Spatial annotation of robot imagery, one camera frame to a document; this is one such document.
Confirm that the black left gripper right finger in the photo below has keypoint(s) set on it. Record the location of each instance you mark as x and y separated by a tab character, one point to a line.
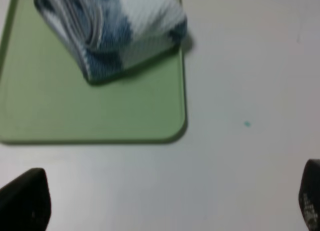
309	194

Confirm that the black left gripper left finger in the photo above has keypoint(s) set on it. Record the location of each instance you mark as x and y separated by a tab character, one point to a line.
25	202

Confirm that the blue white striped towel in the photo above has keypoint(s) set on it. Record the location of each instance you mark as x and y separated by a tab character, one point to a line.
108	37

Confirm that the green plastic tray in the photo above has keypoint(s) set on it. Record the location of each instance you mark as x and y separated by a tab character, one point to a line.
44	98

